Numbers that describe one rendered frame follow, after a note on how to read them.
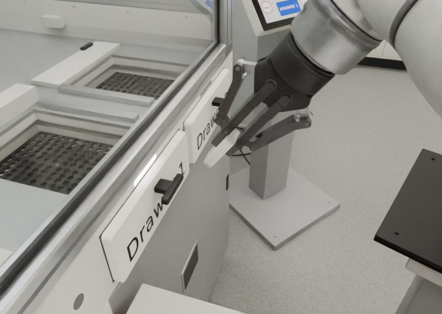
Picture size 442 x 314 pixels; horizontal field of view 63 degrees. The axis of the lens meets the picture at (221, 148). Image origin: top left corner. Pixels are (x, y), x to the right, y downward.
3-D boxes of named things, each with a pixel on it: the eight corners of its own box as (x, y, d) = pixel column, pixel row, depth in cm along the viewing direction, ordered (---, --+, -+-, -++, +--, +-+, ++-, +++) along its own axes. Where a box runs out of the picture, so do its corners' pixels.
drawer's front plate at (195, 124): (229, 104, 104) (229, 68, 97) (193, 164, 81) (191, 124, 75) (223, 103, 104) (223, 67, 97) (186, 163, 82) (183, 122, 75)
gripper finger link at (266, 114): (287, 79, 47) (296, 85, 47) (240, 131, 54) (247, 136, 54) (283, 93, 44) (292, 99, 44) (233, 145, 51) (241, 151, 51)
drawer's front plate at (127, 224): (189, 172, 79) (187, 130, 73) (123, 284, 57) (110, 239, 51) (182, 170, 80) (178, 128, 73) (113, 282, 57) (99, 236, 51)
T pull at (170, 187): (184, 178, 65) (183, 172, 65) (167, 207, 60) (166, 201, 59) (166, 174, 66) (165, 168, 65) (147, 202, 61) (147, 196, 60)
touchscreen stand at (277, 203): (339, 207, 183) (397, -4, 122) (273, 250, 162) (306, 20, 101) (272, 158, 215) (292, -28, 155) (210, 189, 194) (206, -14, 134)
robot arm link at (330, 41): (324, -27, 41) (289, 15, 45) (317, -7, 34) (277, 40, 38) (381, 25, 42) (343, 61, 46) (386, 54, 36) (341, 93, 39)
